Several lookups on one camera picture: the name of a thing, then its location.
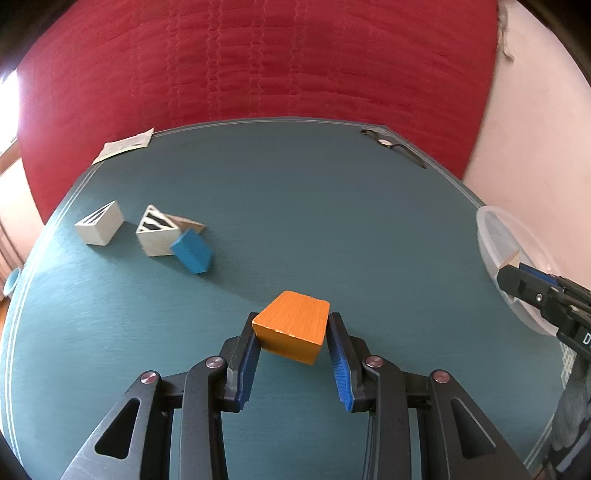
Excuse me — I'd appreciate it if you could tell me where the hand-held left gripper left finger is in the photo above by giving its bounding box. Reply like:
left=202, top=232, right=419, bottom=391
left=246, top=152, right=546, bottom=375
left=60, top=311, right=263, bottom=480

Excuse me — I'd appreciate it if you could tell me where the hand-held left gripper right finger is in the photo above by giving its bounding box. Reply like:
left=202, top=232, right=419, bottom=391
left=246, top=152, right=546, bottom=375
left=325, top=311, right=534, bottom=480

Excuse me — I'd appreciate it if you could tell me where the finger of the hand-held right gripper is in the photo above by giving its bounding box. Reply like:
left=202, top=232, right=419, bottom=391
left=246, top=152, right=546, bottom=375
left=497, top=265, right=561, bottom=319
left=518, top=262, right=591, bottom=301

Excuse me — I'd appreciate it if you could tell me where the clear plastic container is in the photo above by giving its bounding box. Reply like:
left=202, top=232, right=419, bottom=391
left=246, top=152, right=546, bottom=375
left=475, top=205, right=571, bottom=337

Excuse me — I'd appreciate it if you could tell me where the orange wooden block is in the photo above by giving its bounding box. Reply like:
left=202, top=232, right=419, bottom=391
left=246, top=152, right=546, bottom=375
left=252, top=290, right=331, bottom=365

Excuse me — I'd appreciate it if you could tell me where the natural wood triangular block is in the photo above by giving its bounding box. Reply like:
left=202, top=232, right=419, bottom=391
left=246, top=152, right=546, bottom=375
left=166, top=213, right=206, bottom=236

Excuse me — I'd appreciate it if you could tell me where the white striped triangular block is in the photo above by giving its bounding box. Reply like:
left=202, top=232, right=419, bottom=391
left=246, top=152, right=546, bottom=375
left=74, top=200, right=125, bottom=246
left=135, top=204, right=180, bottom=257

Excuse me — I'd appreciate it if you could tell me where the person's right hand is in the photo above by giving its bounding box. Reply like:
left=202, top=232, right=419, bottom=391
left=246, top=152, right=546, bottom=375
left=549, top=369, right=591, bottom=455

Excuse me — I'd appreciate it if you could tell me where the blue wooden block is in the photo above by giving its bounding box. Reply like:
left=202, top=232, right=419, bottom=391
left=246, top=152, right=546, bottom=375
left=169, top=228, right=214, bottom=275

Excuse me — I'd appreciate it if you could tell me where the white paper card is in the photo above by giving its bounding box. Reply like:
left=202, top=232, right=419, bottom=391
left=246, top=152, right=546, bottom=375
left=91, top=128, right=155, bottom=166

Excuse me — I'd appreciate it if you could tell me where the red quilted blanket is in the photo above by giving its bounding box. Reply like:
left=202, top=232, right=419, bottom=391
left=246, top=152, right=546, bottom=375
left=16, top=0, right=509, bottom=222

